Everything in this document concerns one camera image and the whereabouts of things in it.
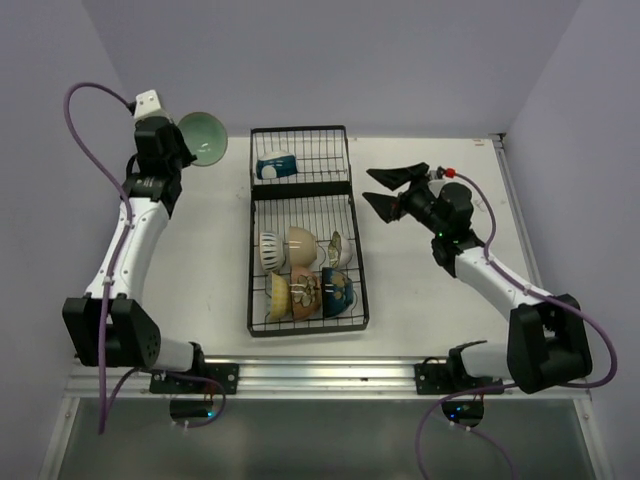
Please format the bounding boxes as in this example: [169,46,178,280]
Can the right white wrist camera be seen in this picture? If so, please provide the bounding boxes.
[429,166,458,181]

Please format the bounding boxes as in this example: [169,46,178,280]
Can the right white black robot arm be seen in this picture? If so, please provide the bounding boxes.
[364,163,593,394]

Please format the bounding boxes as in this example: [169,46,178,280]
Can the white scalloped patterned bowl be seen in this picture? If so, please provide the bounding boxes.
[327,230,353,269]

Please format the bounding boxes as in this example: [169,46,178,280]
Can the yellow green patterned bowl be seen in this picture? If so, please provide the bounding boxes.
[266,272,291,322]

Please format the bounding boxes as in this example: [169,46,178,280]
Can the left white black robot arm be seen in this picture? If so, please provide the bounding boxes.
[62,115,208,393]

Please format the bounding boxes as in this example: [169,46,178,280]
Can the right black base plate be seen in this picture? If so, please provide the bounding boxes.
[413,357,503,395]

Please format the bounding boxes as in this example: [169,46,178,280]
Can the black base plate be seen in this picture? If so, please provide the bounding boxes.
[149,363,240,395]
[413,357,503,395]

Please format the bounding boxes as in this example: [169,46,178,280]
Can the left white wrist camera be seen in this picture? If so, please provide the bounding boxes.
[133,89,170,121]

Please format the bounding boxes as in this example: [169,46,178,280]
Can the pink floral bowl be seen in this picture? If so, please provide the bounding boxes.
[290,266,321,322]

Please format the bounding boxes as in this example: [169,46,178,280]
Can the dark blue floral bowl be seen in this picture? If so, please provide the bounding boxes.
[321,267,354,318]

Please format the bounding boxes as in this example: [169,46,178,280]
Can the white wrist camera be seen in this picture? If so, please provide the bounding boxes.
[429,166,458,181]
[133,89,170,121]

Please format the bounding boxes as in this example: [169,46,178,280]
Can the black wire dish rack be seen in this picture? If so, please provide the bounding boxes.
[247,125,369,338]

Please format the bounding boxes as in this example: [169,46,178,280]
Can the aluminium mounting rail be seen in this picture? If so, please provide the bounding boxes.
[63,356,590,400]

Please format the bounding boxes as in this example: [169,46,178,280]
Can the teal white dotted bowl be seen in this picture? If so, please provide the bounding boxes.
[256,150,298,180]

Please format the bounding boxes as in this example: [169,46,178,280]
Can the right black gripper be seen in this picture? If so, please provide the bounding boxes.
[363,162,447,236]

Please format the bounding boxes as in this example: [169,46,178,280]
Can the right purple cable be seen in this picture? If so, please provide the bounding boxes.
[417,172,619,480]

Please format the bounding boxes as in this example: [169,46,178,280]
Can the mint green floral bowl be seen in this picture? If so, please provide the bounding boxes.
[178,112,228,167]

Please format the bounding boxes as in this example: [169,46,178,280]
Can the white bowl blue stripes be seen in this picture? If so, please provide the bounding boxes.
[258,231,286,273]

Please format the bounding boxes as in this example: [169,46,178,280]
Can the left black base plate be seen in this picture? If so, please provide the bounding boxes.
[149,363,240,395]

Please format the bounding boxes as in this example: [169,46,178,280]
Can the beige plain bowl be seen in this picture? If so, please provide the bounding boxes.
[287,226,317,267]

